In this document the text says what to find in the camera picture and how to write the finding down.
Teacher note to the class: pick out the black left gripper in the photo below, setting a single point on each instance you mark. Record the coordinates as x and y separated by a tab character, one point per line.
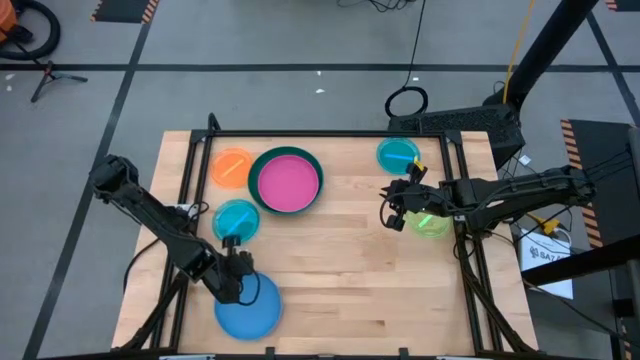
230	270

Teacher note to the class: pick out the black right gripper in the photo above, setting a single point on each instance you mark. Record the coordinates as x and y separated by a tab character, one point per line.
422	197

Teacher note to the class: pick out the small teal translucent plate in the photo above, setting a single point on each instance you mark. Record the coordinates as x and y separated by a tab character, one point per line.
395	152
230	225

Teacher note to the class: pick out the blue plastic plate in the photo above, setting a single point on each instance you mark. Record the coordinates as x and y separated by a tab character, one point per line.
255	315

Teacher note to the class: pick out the small green translucent plate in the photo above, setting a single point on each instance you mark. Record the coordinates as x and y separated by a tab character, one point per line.
435	227

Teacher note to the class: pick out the large dark green plate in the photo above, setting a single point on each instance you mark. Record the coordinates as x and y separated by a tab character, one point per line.
252	181

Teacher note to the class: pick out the magenta plastic plate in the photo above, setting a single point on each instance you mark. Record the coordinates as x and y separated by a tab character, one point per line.
288	183

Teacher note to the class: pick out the small orange translucent plate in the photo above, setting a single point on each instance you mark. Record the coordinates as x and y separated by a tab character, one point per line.
231	168

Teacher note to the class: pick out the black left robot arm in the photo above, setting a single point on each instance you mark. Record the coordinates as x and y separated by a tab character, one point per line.
150	210

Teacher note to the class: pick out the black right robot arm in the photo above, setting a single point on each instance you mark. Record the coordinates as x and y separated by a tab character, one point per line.
525	192

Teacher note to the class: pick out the yellow tag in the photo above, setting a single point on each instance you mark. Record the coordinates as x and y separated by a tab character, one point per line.
418	164

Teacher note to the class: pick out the black perforated base box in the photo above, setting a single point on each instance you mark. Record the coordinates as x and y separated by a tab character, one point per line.
460	122

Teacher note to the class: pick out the white paper tag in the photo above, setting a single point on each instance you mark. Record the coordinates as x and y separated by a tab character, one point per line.
524	160

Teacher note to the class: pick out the yellow plug connector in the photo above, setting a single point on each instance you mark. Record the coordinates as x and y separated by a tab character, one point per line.
547	226

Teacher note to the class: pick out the white printed box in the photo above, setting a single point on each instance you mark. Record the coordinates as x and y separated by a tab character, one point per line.
542	252

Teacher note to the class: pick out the black slanted beam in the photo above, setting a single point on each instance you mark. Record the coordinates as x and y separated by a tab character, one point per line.
575	265

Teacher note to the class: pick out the black hazard-striped floor mat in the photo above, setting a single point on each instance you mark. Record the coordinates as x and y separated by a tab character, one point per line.
605	145
625	4
122	10

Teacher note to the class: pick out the black tripod stand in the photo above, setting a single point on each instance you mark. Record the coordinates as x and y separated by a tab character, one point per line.
50	75

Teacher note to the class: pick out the orange shop vacuum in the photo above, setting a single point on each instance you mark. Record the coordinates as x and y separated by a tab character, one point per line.
6	17

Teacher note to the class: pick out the black aluminium table frame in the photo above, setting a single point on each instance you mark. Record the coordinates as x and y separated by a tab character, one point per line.
325	133

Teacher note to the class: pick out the black slanted post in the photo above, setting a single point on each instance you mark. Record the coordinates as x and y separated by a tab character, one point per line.
545	47

